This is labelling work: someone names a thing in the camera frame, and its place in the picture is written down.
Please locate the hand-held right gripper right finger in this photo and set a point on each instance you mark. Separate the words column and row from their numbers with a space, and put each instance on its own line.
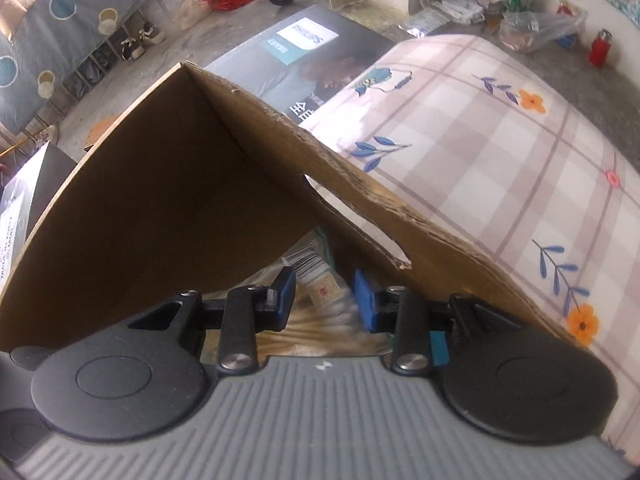
column 364, row 305

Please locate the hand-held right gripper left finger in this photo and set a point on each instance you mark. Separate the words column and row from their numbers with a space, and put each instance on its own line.
column 287, row 300

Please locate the gold snack packet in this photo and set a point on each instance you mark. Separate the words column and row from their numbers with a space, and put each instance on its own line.
column 310, row 322

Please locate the brown cardboard box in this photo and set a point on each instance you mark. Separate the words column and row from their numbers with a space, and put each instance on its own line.
column 150, row 185

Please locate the plaid floral bed sheet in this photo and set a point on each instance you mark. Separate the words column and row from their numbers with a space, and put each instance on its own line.
column 500, row 160

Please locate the black white carton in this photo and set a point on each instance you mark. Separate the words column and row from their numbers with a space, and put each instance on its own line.
column 40, row 195

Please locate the dark printed appliance carton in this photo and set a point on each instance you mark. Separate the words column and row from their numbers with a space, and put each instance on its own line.
column 280, row 75

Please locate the black white sneaker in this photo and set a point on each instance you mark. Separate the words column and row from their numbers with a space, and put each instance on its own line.
column 152, row 34
column 131, row 47

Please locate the red plastic bag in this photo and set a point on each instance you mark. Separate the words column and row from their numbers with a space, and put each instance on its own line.
column 229, row 0

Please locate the pile of plastic packets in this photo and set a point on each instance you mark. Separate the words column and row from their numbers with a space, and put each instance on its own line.
column 450, row 10

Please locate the clear plastic container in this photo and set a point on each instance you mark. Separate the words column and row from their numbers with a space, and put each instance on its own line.
column 542, row 30

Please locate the grey quilt with circles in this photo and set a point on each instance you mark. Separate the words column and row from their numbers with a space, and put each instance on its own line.
column 75, row 30

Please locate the red bottle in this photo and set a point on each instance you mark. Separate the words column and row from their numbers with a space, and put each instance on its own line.
column 600, row 49

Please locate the brown crumpled paper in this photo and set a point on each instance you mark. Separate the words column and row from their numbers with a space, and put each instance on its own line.
column 15, row 2

